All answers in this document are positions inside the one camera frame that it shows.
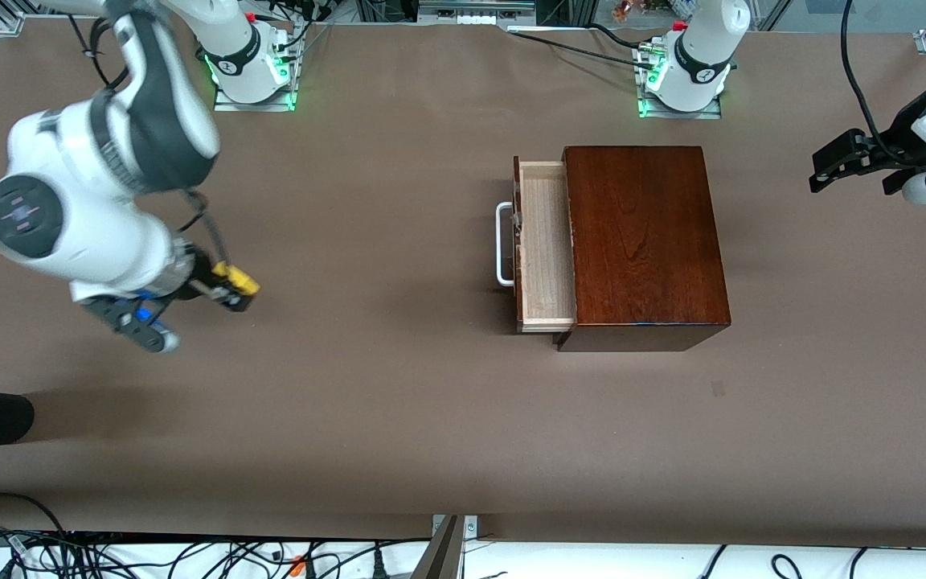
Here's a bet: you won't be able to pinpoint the yellow cube block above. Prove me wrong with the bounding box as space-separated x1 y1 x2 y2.
212 261 261 295

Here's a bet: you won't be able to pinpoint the wooden drawer with white handle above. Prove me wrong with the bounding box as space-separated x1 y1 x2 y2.
495 155 579 334

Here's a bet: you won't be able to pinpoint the dark brown wooden cabinet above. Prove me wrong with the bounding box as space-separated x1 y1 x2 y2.
553 146 731 353

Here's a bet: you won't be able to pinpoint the grey slanted metal strut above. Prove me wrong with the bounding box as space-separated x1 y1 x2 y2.
411 515 465 579

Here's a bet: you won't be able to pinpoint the white power strip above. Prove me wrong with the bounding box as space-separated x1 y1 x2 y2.
417 0 538 27

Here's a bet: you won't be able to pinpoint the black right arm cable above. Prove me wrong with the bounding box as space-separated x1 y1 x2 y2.
68 12 227 266

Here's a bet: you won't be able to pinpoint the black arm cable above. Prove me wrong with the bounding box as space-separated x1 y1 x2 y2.
68 12 227 266
839 0 914 162

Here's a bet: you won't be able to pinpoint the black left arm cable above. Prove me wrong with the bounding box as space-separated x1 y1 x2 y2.
839 0 914 162

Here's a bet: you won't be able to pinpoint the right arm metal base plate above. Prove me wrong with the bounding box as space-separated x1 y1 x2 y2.
212 48 303 113

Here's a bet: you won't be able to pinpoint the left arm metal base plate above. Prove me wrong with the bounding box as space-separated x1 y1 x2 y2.
636 44 725 120

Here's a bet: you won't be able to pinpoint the short black table cable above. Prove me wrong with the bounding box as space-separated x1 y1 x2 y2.
588 23 657 51

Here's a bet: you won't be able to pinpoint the tangled black cables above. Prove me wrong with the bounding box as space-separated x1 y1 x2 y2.
0 527 432 579

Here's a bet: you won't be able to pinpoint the long black table cable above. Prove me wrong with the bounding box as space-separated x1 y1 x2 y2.
507 28 657 69

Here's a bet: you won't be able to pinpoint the small metal edge bracket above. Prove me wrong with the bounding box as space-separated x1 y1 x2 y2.
431 515 480 541

